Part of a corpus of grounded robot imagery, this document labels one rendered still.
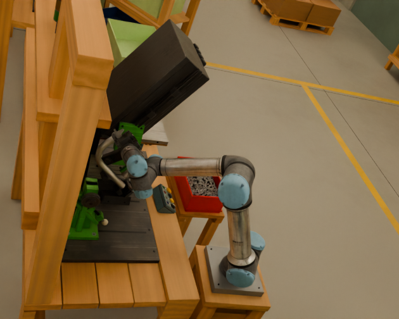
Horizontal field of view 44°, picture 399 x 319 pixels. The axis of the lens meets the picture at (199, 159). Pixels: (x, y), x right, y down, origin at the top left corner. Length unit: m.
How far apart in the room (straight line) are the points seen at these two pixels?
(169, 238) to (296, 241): 1.94
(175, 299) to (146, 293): 0.12
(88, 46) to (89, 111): 0.18
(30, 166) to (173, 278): 0.76
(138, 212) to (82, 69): 1.21
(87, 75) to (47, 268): 0.79
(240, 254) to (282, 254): 1.91
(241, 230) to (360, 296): 2.22
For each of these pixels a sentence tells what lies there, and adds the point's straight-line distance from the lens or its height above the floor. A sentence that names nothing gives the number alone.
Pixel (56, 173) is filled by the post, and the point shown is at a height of 1.54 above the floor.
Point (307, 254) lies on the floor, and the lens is 4.05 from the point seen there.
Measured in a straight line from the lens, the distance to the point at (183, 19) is 4.96.
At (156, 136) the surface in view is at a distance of 2.47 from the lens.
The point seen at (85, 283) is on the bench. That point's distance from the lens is 2.08.
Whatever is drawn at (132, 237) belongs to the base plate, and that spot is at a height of 0.90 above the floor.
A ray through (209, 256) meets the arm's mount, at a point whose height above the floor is 0.89.
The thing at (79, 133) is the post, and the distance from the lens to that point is 1.40.
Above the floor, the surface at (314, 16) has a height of 0.26.
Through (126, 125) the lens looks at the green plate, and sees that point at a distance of 2.24.
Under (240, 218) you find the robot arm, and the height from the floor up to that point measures 1.32.
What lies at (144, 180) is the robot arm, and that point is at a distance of 1.96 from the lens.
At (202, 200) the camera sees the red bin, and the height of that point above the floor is 0.89.
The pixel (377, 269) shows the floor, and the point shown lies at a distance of 4.38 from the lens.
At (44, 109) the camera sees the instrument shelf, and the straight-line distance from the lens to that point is 1.73.
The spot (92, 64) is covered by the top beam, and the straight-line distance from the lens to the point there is 1.27.
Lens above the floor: 2.54
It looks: 35 degrees down
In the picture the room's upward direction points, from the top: 24 degrees clockwise
